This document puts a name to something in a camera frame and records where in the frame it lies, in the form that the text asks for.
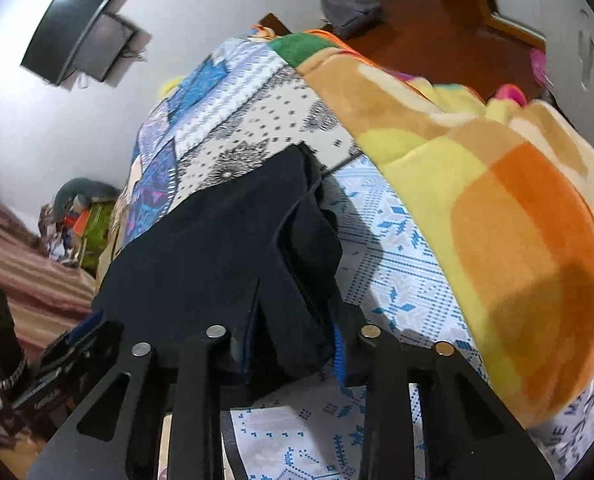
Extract black wall television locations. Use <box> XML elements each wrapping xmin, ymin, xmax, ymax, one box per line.
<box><xmin>20</xmin><ymin>0</ymin><xmax>120</xmax><ymax>86</ymax></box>

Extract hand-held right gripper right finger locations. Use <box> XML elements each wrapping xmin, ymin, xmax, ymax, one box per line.
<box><xmin>334</xmin><ymin>305</ymin><xmax>555</xmax><ymax>480</ymax></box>

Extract orange yellow fleece blanket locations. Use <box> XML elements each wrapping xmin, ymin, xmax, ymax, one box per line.
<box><xmin>267</xmin><ymin>30</ymin><xmax>594</xmax><ymax>431</ymax></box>

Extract white blue patterned bed sheet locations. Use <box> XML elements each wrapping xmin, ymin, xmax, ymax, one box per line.
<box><xmin>159</xmin><ymin>152</ymin><xmax>594</xmax><ymax>480</ymax></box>

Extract blue patchwork blanket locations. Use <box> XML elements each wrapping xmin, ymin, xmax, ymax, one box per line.
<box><xmin>110</xmin><ymin>35</ymin><xmax>363</xmax><ymax>261</ymax></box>

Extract striped red gold curtain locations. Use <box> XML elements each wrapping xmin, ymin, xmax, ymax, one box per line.
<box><xmin>0</xmin><ymin>170</ymin><xmax>98</xmax><ymax>441</ymax></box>

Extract green patterned storage box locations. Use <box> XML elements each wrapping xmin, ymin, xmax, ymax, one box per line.
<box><xmin>80</xmin><ymin>200</ymin><xmax>115</xmax><ymax>273</ymax></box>

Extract small black wall monitor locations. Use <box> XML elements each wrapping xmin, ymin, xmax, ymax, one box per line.
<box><xmin>80</xmin><ymin>14</ymin><xmax>138</xmax><ymax>83</ymax></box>

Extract grey bag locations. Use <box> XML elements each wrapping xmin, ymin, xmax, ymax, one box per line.
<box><xmin>319</xmin><ymin>0</ymin><xmax>383</xmax><ymax>38</ymax></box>

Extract wooden bed frame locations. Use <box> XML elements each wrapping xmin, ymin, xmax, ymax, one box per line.
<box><xmin>259</xmin><ymin>12</ymin><xmax>293</xmax><ymax>39</ymax></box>

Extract black pants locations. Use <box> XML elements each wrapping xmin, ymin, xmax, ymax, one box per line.
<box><xmin>91</xmin><ymin>142</ymin><xmax>348</xmax><ymax>386</ymax></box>

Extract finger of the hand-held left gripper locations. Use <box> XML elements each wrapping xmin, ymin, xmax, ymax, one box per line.
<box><xmin>70</xmin><ymin>312</ymin><xmax>125</xmax><ymax>356</ymax></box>

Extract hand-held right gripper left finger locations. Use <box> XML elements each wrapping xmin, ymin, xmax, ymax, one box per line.
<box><xmin>24</xmin><ymin>324</ymin><xmax>250</xmax><ymax>480</ymax></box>

